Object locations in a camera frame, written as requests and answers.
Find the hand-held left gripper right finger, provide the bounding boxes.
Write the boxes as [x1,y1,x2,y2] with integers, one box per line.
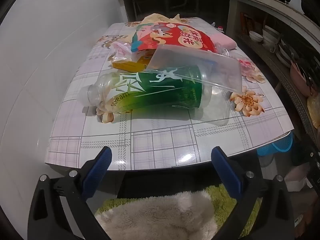
[211,146,294,240]

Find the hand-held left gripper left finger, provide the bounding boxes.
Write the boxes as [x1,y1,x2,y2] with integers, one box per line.
[27,146,118,240]

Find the blue plastic basket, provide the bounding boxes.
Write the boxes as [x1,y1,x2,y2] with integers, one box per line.
[257,131,294,157]

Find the green label plastic bottle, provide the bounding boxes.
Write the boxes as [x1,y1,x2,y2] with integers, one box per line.
[79,64,230,127]

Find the pink plastic wrapper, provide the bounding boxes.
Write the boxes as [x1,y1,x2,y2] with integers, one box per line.
[110,41,133,60]

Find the red snack bag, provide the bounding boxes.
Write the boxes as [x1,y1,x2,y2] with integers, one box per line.
[131,22,217,54]

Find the grey perforated shelf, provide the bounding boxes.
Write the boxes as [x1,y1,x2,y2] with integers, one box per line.
[234,30,320,155]

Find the yellow plastic bag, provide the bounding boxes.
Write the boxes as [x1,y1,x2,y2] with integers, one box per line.
[307,95,320,129]

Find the yellow cardboard box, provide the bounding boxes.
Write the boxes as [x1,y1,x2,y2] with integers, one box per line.
[112,52,154,72]

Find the pink plastic basin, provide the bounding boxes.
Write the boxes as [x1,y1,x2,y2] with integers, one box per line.
[290,60,318,98]

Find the pink folded cloth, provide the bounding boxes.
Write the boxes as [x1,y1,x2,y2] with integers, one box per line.
[210,31,237,50]

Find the white bowl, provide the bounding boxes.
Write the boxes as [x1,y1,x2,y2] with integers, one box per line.
[249,31,264,42]

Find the stack of white bowls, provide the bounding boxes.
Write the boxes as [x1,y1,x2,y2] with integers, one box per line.
[262,25,280,50]

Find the red brown packets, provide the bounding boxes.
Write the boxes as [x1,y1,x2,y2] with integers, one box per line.
[240,11,255,34]

